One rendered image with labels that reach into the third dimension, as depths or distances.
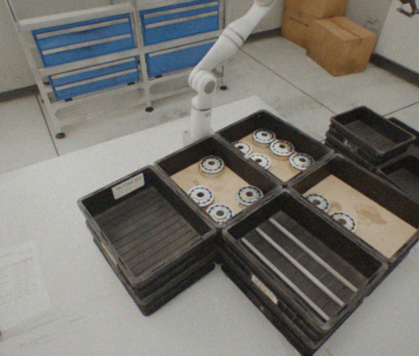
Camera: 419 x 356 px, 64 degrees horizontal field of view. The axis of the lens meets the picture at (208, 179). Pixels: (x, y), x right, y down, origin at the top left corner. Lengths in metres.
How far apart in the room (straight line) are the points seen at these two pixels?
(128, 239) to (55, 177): 0.62
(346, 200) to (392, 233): 0.19
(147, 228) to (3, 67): 2.87
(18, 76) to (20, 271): 2.71
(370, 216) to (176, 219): 0.70
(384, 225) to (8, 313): 1.29
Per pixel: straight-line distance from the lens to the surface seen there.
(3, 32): 3.71
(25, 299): 1.33
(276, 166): 1.42
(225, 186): 1.31
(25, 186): 1.70
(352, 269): 1.18
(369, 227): 1.31
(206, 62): 1.47
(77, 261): 1.35
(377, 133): 2.39
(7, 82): 3.88
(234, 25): 1.47
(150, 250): 1.15
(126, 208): 1.28
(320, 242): 1.20
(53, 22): 2.80
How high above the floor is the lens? 1.77
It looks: 45 degrees down
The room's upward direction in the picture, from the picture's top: straight up
